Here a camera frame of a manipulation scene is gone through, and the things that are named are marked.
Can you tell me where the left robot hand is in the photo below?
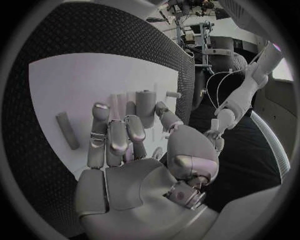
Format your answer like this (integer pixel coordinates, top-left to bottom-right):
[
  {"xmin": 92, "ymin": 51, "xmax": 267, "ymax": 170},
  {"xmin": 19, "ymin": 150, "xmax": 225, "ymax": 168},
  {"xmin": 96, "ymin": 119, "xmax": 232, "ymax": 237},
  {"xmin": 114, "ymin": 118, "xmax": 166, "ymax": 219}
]
[{"xmin": 203, "ymin": 129, "xmax": 227, "ymax": 157}]

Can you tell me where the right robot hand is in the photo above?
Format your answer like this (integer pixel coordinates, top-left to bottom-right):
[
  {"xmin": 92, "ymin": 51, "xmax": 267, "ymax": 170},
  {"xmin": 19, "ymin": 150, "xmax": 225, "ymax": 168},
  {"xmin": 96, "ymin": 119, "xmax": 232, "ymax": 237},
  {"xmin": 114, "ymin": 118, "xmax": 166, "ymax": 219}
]
[{"xmin": 73, "ymin": 100, "xmax": 221, "ymax": 240}]

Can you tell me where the grey short cylinder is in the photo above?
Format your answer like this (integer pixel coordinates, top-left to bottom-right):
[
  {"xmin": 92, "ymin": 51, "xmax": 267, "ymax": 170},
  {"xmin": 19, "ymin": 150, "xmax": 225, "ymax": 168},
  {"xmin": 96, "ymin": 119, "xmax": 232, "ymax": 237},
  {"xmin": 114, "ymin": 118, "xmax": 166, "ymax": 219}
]
[{"xmin": 135, "ymin": 89, "xmax": 158, "ymax": 129}]

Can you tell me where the white task board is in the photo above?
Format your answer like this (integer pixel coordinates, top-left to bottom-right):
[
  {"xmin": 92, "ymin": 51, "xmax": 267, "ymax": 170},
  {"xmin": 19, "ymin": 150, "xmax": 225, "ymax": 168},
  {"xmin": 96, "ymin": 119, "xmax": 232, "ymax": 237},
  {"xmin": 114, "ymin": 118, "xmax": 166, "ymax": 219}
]
[{"xmin": 27, "ymin": 52, "xmax": 187, "ymax": 181}]

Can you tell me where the small grey peg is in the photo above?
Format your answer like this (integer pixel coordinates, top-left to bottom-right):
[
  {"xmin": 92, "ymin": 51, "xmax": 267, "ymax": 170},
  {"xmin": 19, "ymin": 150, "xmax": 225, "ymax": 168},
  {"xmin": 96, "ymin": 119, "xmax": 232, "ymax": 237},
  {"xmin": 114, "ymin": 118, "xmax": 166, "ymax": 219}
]
[{"xmin": 165, "ymin": 90, "xmax": 182, "ymax": 99}]

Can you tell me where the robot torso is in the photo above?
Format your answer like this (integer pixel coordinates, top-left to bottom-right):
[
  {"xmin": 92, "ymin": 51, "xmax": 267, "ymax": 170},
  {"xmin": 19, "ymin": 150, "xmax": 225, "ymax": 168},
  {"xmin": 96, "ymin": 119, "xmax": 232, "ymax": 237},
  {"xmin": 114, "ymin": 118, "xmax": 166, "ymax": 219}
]
[{"xmin": 250, "ymin": 74, "xmax": 299, "ymax": 181}]

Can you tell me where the cluttered workshop desk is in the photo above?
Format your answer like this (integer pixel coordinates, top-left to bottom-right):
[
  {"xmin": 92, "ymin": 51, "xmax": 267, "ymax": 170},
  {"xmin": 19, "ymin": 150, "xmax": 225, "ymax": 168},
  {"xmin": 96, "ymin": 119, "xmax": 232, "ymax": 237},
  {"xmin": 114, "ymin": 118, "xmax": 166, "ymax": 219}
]
[{"xmin": 145, "ymin": 0, "xmax": 225, "ymax": 22}]

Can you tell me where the white cable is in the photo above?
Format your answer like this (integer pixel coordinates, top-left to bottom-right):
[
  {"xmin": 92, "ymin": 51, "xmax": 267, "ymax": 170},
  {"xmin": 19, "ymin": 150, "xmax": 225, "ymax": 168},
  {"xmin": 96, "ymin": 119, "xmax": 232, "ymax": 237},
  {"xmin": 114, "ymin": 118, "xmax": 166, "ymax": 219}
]
[
  {"xmin": 216, "ymin": 71, "xmax": 246, "ymax": 111},
  {"xmin": 205, "ymin": 69, "xmax": 246, "ymax": 114}
]

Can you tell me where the metal frame rack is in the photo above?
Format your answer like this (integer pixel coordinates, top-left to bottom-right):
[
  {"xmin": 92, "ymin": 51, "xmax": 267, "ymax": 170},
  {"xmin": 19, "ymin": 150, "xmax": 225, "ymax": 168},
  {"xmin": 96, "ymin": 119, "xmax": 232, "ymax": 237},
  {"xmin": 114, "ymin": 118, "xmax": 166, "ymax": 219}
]
[{"xmin": 173, "ymin": 20, "xmax": 217, "ymax": 76}]

